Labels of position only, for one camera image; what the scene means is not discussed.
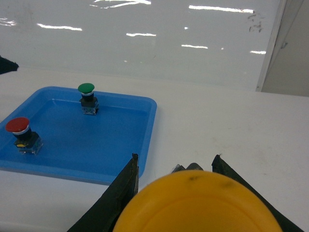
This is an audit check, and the blue plastic tray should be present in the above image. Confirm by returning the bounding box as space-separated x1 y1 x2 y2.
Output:
0 87 157 185

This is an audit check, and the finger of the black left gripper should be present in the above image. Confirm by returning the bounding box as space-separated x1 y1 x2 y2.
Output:
0 57 19 74

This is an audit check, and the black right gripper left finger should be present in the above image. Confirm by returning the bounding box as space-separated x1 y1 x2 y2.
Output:
69 153 139 232

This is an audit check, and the white glossy back board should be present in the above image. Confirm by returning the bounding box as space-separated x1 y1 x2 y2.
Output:
0 0 284 91

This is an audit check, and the yellow mushroom push button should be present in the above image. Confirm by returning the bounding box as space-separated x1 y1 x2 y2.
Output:
114 170 281 232

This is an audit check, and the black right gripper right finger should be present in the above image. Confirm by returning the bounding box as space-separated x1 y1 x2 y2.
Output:
211 155 304 232

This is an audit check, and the green mushroom push button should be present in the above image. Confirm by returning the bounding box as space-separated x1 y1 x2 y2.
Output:
78 83 99 115

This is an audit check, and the red mushroom push button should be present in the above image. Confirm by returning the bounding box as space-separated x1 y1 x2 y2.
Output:
5 117 43 155

